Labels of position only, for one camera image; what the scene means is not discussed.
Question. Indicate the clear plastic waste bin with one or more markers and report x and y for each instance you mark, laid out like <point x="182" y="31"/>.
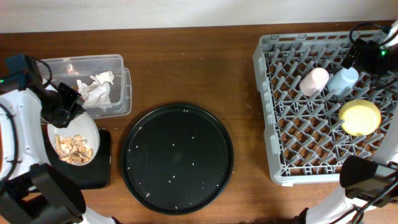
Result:
<point x="70" y="69"/>

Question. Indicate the black rectangular tray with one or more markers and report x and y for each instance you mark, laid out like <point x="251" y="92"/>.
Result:
<point x="96" y="174"/>

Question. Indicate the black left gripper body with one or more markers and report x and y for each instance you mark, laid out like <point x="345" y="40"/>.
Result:
<point x="57" y="112"/>

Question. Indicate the yellow bowl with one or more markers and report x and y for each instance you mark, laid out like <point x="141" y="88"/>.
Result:
<point x="360" y="117"/>

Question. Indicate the peanut shells and rice scraps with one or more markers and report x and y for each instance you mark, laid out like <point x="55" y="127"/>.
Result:
<point x="73" y="150"/>

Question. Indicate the blue cup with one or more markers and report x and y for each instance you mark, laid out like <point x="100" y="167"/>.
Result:
<point x="343" y="80"/>

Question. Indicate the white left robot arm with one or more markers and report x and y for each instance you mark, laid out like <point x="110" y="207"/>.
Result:
<point x="32" y="191"/>

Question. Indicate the grey dishwasher rack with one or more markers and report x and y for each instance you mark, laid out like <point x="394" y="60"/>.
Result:
<point x="304" y="139"/>

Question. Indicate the grey plate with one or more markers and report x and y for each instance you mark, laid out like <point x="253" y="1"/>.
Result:
<point x="82" y="125"/>

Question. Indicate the white napkin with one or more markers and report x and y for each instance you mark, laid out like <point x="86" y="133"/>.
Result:
<point x="97" y="93"/>

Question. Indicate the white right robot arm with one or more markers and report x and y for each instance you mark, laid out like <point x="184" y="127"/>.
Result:
<point x="364" y="185"/>

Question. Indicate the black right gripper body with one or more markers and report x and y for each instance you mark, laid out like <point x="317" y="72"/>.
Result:
<point x="371" y="60"/>

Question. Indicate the round black serving tray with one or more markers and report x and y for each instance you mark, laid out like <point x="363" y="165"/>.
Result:
<point x="177" y="159"/>

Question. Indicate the pink cup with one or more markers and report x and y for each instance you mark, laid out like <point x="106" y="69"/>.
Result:
<point x="314" y="81"/>

